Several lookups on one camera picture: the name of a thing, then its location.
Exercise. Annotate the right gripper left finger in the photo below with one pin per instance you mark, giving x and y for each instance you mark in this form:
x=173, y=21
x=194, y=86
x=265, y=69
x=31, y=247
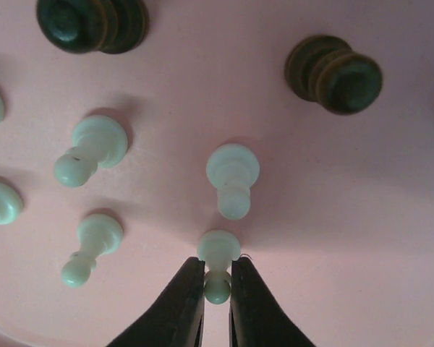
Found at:
x=176, y=317

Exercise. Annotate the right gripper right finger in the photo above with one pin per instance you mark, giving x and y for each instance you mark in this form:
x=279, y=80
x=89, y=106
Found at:
x=255, y=317

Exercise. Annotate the white pawn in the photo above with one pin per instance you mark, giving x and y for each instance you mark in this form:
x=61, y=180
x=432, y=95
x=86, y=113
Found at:
x=232, y=169
x=97, y=142
x=218, y=249
x=11, y=204
x=98, y=234

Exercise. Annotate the dark chess pawn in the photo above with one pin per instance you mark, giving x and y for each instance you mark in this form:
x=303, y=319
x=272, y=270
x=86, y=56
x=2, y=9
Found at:
x=324, y=69
x=84, y=26

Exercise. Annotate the pink piece tray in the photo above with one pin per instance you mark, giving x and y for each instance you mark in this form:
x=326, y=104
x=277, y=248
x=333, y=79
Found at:
x=341, y=223

